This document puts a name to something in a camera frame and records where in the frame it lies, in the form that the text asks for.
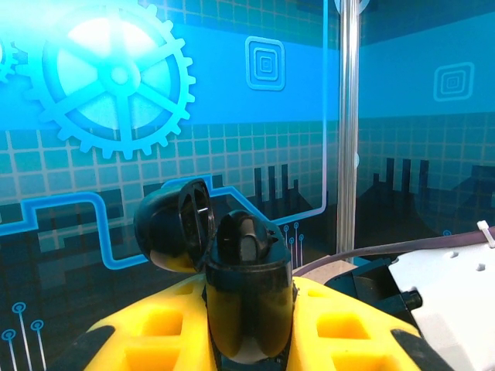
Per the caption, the black earbud charging case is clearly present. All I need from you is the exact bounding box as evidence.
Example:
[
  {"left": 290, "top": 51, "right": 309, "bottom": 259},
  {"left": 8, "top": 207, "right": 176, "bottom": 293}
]
[{"left": 133, "top": 177, "right": 295, "bottom": 366}]

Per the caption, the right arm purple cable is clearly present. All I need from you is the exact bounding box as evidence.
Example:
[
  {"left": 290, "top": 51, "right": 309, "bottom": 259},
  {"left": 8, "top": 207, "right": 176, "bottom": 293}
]
[{"left": 293, "top": 227, "right": 495, "bottom": 279}]

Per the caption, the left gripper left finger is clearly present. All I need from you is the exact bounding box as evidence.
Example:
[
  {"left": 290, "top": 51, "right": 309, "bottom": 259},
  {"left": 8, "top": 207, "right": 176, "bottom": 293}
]
[{"left": 49, "top": 276, "right": 218, "bottom": 371}]

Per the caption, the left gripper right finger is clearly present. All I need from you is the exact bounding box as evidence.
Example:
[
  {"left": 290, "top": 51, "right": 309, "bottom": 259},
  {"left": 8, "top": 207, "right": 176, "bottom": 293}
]
[{"left": 285, "top": 274, "right": 459, "bottom": 371}]

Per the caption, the aluminium frame post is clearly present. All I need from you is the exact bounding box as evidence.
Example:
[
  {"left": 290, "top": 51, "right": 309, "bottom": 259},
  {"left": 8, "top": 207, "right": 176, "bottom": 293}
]
[{"left": 335, "top": 0, "right": 361, "bottom": 264}]

